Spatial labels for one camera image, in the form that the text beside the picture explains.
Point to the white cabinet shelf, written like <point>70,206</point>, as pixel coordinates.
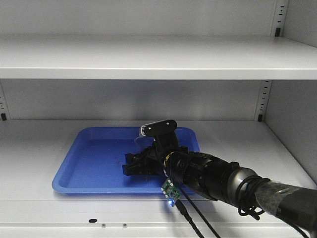
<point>31,152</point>
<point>155,58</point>

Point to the upper white cabinet shelf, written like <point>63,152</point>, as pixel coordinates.
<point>155,58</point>

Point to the clear glass beaker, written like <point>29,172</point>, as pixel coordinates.
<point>144,142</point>

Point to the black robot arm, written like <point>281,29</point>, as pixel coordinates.
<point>216,179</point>

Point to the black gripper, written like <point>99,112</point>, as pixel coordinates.
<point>153,160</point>

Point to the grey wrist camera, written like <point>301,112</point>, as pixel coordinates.
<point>158,128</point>

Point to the green circuit board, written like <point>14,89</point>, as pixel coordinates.
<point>170,191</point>

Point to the blue plastic tray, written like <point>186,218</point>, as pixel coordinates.
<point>93,164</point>

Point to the lower white cabinet shelf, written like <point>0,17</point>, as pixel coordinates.
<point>31,152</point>

